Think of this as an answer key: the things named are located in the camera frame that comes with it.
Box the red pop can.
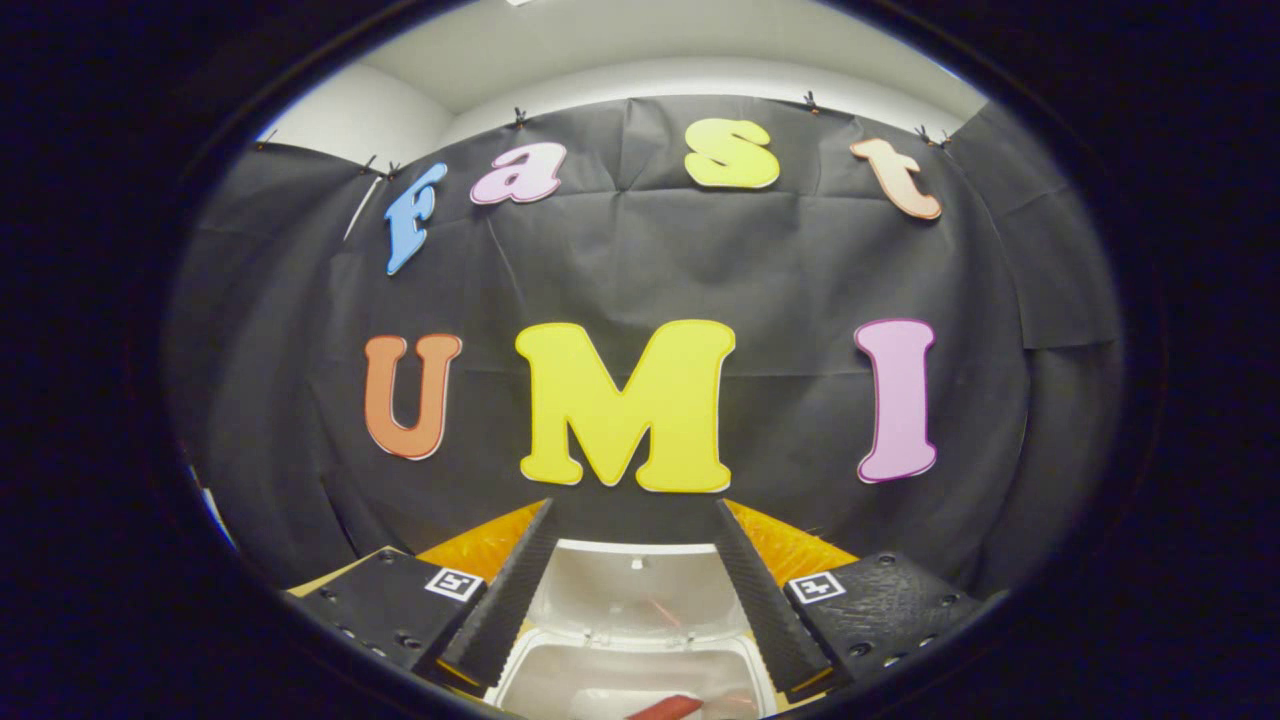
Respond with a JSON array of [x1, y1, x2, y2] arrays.
[[625, 694, 706, 720]]

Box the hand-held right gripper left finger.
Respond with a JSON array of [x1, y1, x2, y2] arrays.
[[288, 498, 559, 691]]

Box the white desktop garbage bin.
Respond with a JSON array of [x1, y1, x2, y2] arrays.
[[485, 540, 781, 720]]

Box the black backdrop cloth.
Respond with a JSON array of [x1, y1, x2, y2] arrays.
[[165, 95, 1126, 601]]

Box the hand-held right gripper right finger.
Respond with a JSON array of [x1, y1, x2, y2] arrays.
[[712, 498, 986, 693]]

